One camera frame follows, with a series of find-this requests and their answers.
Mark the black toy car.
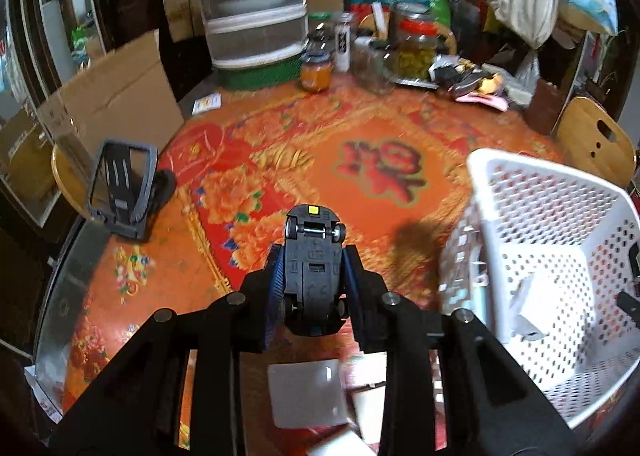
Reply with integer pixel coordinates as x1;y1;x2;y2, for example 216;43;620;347
283;204;348;337

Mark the white charger with indicator lights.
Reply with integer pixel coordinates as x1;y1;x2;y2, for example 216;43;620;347
267;360;348;429

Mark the white square charger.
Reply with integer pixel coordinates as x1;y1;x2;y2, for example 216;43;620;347
509;270;562;341

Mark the white perforated plastic basket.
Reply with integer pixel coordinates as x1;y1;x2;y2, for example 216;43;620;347
439;148;639;427

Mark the blue wall charger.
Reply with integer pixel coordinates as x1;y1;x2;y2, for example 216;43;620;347
464;247;494;329

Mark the white charger near basket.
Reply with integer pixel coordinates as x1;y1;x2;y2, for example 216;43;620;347
343;352;386;445

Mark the floral red tablecloth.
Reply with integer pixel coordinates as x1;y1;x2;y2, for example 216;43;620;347
61;76;563;408

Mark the white charger lower right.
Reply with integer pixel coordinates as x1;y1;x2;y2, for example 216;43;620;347
306;428;376;456

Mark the grey phone stand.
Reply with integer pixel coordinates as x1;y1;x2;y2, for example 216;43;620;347
86;138;177;242

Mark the orange sauce jar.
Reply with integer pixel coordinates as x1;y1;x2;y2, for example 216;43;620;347
299;51;332;93

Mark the cardboard box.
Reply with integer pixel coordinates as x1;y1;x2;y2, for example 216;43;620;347
37;30;184;178

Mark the red lid pickle jar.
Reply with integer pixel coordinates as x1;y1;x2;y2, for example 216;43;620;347
394;18;438;81

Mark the wooden chair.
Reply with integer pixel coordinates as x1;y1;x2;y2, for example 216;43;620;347
555;96;637;188

